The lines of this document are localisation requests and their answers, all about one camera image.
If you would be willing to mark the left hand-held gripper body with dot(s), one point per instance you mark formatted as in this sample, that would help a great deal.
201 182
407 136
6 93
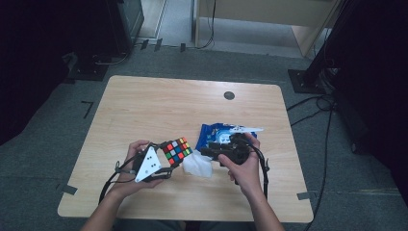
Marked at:
147 165

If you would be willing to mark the white wet wipe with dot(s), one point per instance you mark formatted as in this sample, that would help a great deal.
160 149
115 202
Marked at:
198 165

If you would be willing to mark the person's left hand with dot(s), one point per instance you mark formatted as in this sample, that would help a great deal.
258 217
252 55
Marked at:
128 186

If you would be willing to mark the light wooden desk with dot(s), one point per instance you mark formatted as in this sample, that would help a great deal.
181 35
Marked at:
256 12

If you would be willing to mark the blue wet wipes pack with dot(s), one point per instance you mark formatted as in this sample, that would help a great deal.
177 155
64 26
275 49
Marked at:
208 134

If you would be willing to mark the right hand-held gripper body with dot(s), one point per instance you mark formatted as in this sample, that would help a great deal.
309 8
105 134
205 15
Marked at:
239 150

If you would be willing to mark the black metal stand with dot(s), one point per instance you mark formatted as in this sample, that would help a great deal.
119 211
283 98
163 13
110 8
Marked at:
308 80

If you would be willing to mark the dark cabinet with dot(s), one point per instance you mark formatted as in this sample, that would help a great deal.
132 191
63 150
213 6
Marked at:
128 22

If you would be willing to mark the black stand base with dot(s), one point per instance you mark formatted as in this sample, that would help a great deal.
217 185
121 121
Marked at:
86 72

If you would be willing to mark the person's dark trousers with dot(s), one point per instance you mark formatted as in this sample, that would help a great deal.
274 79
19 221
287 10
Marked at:
208 226

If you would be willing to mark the dark curtain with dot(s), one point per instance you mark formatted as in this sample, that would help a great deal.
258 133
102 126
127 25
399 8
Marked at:
38 57
378 80

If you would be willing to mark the grey tape piece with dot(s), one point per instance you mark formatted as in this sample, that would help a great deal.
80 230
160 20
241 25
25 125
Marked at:
304 195
69 189

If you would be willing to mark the person's right hand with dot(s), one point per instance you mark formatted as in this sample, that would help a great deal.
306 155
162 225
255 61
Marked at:
248 176

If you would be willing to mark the colourful puzzle cube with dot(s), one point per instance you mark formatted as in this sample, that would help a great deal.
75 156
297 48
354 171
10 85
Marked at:
176 151

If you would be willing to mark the dark round table grommet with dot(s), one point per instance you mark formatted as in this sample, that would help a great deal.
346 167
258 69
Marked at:
229 95

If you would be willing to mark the angled black floor tape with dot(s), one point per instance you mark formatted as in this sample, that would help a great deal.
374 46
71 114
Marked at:
88 107

